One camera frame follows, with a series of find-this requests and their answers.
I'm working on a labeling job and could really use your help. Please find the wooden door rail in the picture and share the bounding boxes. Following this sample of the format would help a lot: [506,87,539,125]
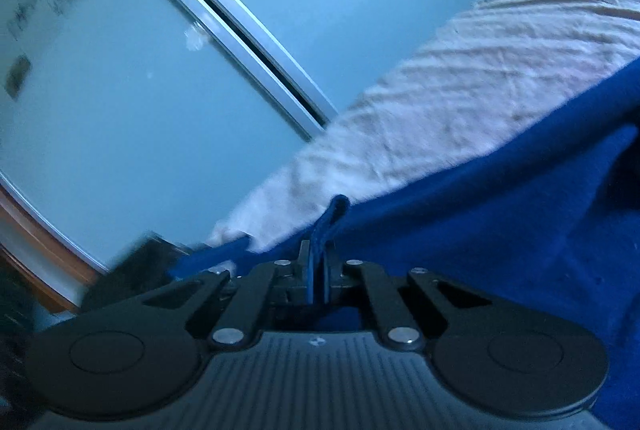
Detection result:
[0,187,101,313]

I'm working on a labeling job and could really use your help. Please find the blue garment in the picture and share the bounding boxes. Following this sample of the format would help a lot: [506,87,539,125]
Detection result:
[169,60,640,430]

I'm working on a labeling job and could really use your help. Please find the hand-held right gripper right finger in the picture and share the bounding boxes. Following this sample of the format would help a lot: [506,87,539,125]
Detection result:
[319,249,507,352]

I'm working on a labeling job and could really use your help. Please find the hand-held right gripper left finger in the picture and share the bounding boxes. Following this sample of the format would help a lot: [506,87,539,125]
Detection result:
[142,240,314,351]

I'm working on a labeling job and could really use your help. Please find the pale pink bed sheet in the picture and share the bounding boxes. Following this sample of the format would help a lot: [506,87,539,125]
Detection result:
[207,0,640,256]

